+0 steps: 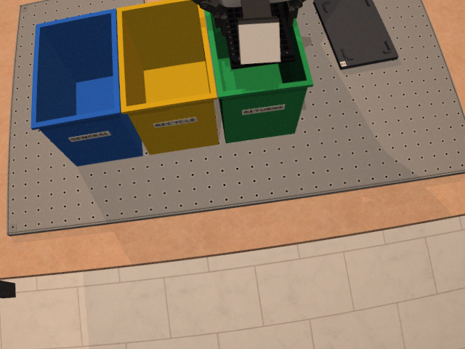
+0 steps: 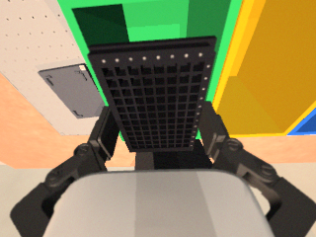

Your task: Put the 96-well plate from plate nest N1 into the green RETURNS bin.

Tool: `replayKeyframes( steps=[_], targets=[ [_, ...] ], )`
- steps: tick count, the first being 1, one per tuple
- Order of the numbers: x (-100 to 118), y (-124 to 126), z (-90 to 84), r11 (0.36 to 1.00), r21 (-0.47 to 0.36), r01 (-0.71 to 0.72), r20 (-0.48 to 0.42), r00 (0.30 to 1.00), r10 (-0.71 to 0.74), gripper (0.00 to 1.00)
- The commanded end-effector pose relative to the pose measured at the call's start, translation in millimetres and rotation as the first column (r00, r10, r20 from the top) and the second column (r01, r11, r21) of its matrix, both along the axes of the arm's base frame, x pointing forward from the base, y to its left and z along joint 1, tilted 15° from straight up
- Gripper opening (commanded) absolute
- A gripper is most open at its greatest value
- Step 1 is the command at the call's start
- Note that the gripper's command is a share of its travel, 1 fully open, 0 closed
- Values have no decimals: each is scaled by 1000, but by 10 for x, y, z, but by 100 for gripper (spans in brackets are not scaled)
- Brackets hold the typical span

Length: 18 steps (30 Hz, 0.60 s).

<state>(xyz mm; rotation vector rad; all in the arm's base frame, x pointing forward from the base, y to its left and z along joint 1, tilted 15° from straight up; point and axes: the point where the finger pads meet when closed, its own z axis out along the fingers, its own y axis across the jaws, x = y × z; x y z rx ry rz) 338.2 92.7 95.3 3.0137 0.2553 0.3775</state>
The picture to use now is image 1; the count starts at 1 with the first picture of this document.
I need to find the blue open-top bin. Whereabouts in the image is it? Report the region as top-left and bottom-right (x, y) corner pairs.
(31, 9), (143, 167)

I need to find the yellow open-top bin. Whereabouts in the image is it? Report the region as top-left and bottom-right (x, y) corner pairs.
(117, 0), (219, 155)

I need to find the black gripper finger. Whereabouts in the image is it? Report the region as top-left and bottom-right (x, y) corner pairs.
(283, 0), (306, 28)
(192, 0), (229, 36)

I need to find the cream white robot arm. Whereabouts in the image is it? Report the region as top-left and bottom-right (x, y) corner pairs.
(237, 0), (280, 64)

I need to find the green bin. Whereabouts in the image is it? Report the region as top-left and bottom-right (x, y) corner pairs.
(205, 11), (313, 143)

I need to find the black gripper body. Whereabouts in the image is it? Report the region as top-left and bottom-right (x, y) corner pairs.
(218, 0), (290, 7)

